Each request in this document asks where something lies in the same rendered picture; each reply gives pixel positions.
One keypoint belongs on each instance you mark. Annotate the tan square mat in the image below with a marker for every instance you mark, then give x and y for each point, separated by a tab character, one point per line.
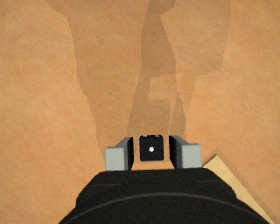
216	165

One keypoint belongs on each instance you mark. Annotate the black die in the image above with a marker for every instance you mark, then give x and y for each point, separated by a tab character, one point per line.
151	148

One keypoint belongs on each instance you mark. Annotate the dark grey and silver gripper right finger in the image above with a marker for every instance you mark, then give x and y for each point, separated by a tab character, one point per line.
184	154

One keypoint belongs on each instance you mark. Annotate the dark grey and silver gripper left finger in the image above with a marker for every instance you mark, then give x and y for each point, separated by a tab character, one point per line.
121	156

